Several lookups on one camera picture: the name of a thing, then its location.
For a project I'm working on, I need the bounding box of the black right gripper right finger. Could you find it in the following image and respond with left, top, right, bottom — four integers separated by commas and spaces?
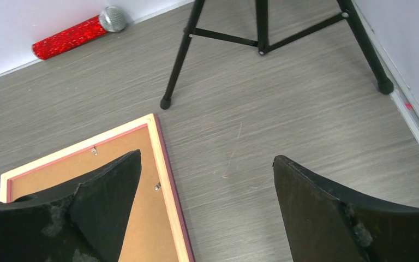
273, 155, 419, 261

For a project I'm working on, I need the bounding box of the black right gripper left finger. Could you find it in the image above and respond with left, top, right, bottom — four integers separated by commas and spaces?
0, 150, 141, 261

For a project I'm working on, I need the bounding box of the black music stand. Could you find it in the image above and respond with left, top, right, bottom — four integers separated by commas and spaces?
160, 0, 394, 110

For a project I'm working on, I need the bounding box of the red glitter microphone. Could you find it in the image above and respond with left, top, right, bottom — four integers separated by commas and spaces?
32, 6, 127, 60

